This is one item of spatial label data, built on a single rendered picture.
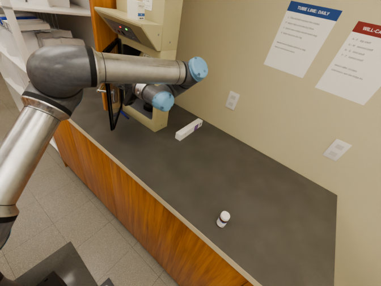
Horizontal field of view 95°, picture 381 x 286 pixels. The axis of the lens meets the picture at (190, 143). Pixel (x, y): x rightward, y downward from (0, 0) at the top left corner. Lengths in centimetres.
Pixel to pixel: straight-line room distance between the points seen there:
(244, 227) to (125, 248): 113
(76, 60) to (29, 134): 22
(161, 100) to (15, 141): 41
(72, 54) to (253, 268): 83
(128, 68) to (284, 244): 85
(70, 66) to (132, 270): 146
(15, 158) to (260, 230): 84
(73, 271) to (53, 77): 54
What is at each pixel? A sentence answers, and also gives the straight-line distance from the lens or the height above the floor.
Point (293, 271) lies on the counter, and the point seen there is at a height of 94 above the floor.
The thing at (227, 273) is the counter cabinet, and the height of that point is 76.
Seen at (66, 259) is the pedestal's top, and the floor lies 94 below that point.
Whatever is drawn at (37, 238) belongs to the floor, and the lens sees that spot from 193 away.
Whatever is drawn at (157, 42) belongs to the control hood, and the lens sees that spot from 89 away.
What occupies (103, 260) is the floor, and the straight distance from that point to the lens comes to 172.
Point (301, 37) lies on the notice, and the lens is 108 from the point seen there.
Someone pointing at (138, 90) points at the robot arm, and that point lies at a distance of 74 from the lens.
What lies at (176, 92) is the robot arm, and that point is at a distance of 73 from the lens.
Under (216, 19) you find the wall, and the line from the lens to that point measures 124.
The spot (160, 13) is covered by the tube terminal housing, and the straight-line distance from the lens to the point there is 91.
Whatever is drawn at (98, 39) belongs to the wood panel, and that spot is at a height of 137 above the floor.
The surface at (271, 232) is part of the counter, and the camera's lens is 89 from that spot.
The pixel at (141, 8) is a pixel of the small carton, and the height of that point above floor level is 155.
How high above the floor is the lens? 162
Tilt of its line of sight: 39 degrees down
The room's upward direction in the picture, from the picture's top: 14 degrees clockwise
